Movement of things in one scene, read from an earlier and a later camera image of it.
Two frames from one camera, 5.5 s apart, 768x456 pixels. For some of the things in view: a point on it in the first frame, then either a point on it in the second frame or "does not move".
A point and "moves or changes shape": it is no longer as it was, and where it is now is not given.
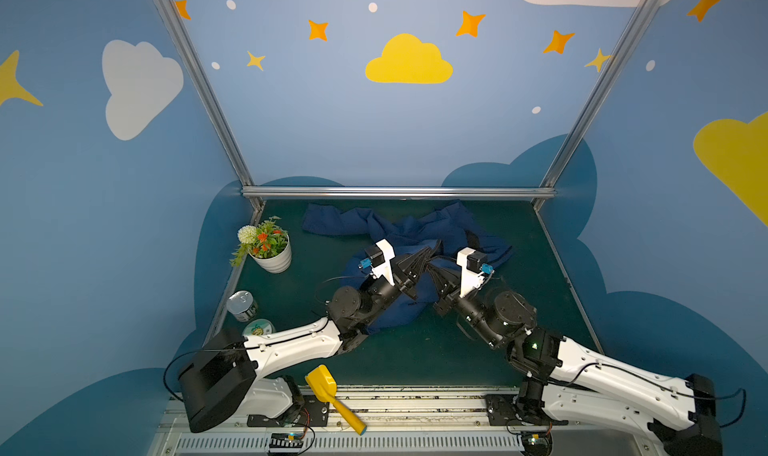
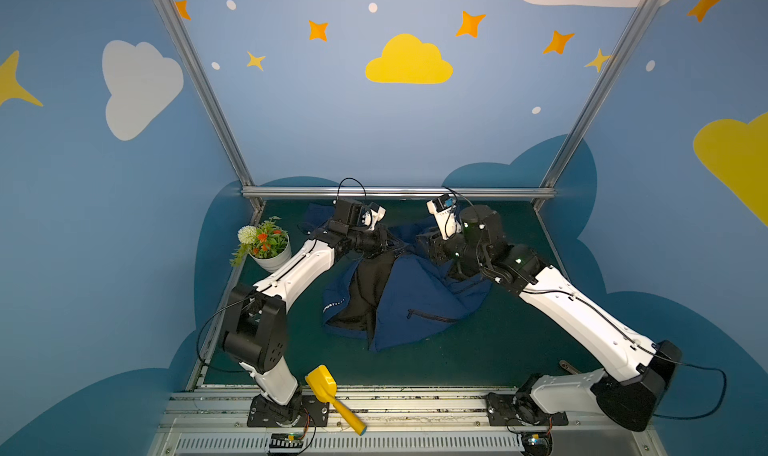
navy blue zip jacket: x=447 y=227 moves or changes shape
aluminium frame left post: x=202 y=86 does not move
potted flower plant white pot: x=268 y=244 does not move
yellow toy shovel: x=323 y=386 does not move
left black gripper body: x=405 y=276 -> x=380 y=240
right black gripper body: x=453 y=288 -> x=438 y=244
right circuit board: x=536 y=443 does not move
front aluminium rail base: x=410 y=421 does not move
